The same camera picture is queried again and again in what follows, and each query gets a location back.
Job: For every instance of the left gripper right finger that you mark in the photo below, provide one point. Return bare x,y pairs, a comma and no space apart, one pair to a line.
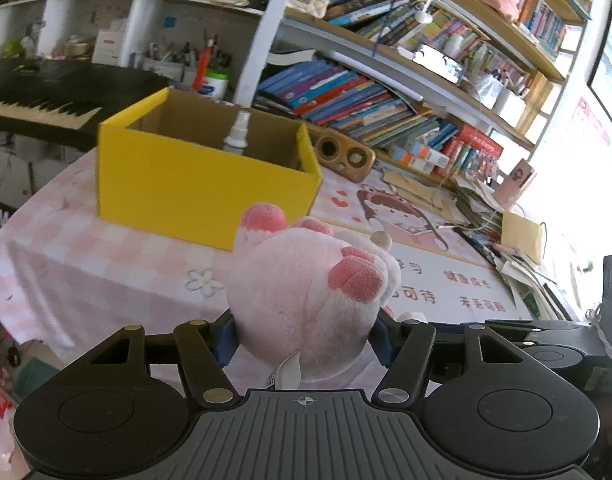
404,349

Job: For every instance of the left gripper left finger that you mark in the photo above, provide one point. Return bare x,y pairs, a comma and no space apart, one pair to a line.
205,349

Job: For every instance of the pink plush pig toy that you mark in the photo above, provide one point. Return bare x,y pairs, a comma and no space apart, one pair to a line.
304,297

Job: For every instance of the brown kraft envelope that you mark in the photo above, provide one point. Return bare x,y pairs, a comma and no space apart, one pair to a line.
523,235

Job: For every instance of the stack of papers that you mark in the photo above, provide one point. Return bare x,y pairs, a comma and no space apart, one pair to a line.
529,283

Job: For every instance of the pink checkered tablecloth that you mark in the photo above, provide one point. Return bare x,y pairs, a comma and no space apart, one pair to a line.
70,279

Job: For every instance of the pink phone stand box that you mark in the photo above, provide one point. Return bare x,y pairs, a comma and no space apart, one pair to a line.
513,186

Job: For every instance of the yellow cardboard box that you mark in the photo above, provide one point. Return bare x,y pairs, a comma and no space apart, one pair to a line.
161,168

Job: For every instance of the wooden retro radio speaker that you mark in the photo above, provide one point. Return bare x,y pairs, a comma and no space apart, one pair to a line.
343,155

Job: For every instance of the white spray bottle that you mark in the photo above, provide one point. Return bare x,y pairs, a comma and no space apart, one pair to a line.
236,141

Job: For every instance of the white green lid jar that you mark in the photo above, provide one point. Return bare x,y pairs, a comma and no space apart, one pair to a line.
215,84

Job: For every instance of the black Yamaha keyboard piano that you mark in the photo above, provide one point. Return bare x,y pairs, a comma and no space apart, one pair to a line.
64,102

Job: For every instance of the wooden bookshelf with books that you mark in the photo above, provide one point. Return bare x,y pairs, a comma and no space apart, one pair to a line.
473,75

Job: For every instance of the red glue bottle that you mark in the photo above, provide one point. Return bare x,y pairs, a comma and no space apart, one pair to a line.
203,63

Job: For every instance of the white cubby shelf unit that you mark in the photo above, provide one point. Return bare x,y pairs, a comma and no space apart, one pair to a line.
246,33

